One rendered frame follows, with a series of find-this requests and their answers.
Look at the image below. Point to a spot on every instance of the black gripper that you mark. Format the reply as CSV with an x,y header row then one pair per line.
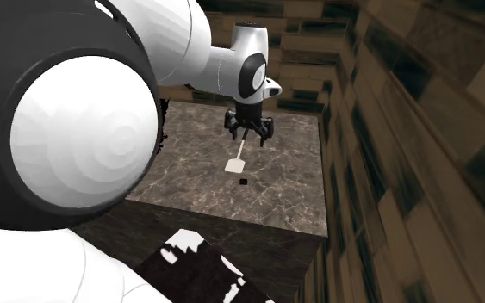
x,y
249,114

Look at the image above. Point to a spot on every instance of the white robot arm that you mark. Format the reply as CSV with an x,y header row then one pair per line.
x,y
82,130

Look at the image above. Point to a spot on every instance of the white spatula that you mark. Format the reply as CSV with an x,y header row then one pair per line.
x,y
235,165

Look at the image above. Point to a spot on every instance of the small black cube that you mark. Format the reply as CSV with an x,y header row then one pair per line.
x,y
243,181

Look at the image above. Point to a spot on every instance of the dark patterned robot stand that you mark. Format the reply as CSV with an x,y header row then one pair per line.
x,y
196,272

